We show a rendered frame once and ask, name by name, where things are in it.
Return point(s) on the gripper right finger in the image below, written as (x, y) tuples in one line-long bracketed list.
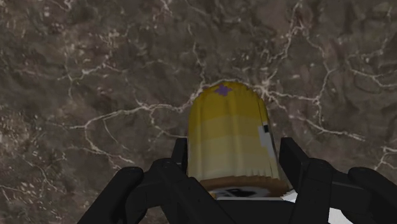
[(313, 186)]

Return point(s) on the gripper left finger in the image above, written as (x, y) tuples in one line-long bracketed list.
[(173, 192)]

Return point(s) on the yellow cylindrical container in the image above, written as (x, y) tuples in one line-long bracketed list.
[(229, 136)]

